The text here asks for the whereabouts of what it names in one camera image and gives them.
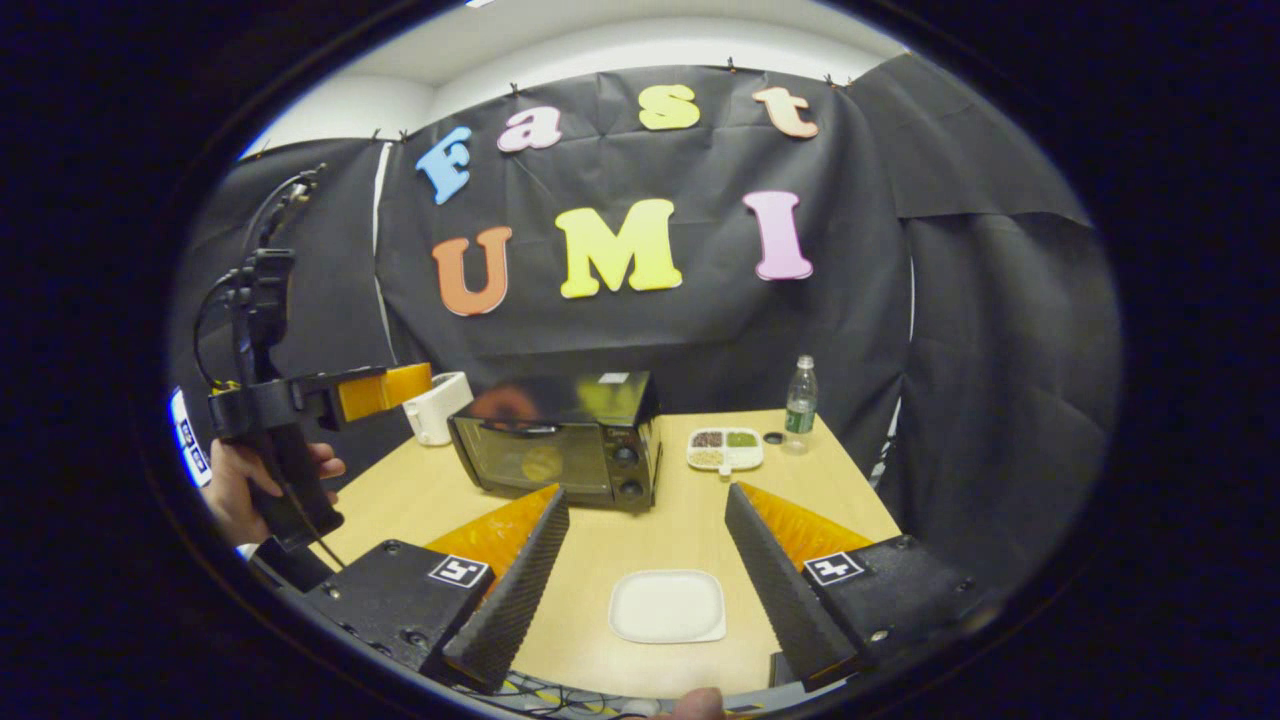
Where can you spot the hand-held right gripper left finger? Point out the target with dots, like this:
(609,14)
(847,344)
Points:
(510,600)

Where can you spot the blue white wall banner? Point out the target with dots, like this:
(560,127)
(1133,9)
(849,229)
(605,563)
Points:
(190,440)

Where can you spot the white divided snack dish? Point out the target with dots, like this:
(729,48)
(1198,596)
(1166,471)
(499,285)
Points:
(725,455)

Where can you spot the white square plate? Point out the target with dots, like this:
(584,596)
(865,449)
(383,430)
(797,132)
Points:
(668,605)

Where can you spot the clear plastic water bottle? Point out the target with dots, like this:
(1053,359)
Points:
(801,405)

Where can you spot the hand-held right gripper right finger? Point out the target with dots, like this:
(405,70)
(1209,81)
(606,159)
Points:
(785,600)

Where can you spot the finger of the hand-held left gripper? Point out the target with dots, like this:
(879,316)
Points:
(385,390)

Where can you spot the black electric oven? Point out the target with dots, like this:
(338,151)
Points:
(560,400)

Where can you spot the white toaster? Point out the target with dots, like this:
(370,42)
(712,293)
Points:
(435,410)

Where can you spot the yellow bread bun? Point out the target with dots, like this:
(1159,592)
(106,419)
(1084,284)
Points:
(542,464)

